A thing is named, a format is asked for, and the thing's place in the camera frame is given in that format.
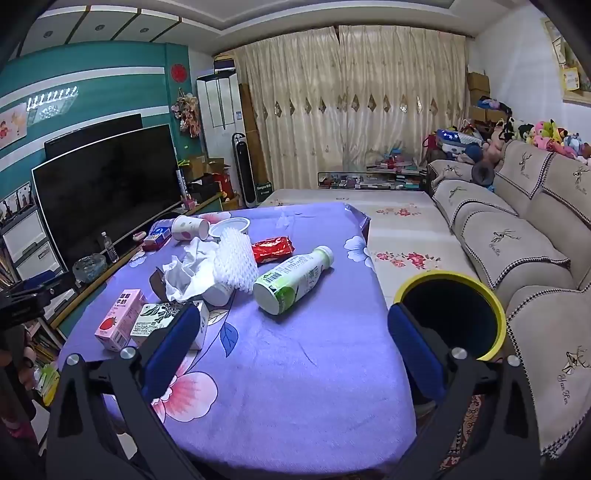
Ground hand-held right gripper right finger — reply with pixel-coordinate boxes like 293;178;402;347
385;302;541;480

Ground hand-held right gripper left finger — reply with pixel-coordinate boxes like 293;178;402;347
46;302;204;480

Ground white green drink carton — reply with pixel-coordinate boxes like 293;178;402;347
130;300;211;352

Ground pink milk carton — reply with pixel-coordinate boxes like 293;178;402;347
95;290;147;352

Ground brown plastic tray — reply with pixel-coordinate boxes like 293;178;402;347
148;267;168;301

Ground black bin with yellow rim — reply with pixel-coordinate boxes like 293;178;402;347
393;271;507;361

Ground white tissue paper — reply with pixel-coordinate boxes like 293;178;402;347
163;240;234;305

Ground white foam fruit net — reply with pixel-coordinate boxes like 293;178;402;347
213;228;259;292

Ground white paper cup pink dots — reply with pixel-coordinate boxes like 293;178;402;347
172;215;211;242

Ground white pill bottle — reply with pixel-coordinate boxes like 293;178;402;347
252;246;334;316

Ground white plastic bowl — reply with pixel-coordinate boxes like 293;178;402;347
208;218;251;238

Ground red snack wrapper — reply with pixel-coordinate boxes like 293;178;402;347
252;235;295;265

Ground white drawer unit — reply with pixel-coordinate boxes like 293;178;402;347
0;203;63;282

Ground stack of books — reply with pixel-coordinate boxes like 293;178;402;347
28;330;63;365

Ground glass ashtray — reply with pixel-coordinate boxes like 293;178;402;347
72;254;108;283

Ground green packets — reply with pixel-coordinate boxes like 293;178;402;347
32;362;61;400

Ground clear water bottle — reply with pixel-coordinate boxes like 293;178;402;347
100;232;119;264

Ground patterned rug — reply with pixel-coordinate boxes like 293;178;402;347
443;394;488;467

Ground purple floral tablecloth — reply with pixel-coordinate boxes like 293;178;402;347
58;200;419;480

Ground beige floral mat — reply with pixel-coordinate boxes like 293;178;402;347
259;187;472;310

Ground large black television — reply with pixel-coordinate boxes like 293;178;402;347
31;124;185;273

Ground beige covered sofa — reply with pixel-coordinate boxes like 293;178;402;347
427;138;591;457

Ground black case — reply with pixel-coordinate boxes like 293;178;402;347
187;178;222;201

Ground glass coffee table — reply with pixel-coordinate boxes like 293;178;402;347
318;168;428;191

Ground open cardboard box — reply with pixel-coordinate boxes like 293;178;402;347
188;156;232;178

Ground black white tower fan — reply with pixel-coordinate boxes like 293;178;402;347
232;132;257;208

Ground hanging flower decoration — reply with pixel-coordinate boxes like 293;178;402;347
172;90;202;138

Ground white standing air conditioner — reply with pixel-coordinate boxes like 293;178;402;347
196;71;242;160

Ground pile of plush toys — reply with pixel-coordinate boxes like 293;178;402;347
425;97;591;167

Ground beige patterned curtain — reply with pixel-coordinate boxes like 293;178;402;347
228;28;341;195
338;25;469;176

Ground framed landscape painting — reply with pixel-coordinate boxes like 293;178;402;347
541;17;591;100

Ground wall poster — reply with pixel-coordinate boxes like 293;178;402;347
0;102;28;149

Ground black wall television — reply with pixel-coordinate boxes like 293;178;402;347
44;113;144;160

